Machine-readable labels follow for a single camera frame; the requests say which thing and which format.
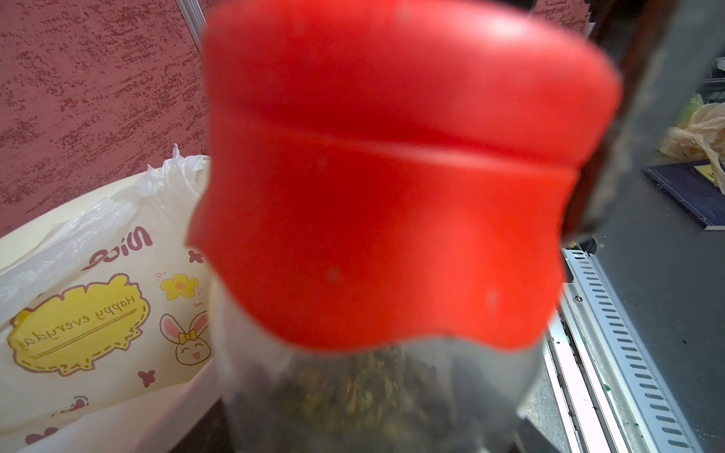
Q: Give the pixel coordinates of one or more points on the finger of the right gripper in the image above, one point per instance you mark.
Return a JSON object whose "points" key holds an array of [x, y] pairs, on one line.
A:
{"points": [[662, 50]]}

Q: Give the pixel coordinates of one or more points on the dark tea leaves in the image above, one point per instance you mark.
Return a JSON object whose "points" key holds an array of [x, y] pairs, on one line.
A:
{"points": [[384, 400]]}

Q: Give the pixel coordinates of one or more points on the blue book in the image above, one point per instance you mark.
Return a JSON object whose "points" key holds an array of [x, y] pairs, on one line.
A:
{"points": [[691, 185]]}

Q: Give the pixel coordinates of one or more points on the cream plastic waste bin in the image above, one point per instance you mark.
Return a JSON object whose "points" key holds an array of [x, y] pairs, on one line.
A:
{"points": [[85, 317]]}

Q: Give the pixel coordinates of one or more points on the white printed bin liner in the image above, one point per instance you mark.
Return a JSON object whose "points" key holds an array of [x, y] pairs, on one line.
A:
{"points": [[96, 317]]}

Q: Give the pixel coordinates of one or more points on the aluminium mounting rail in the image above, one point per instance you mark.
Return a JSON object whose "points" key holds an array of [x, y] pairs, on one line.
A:
{"points": [[611, 395]]}

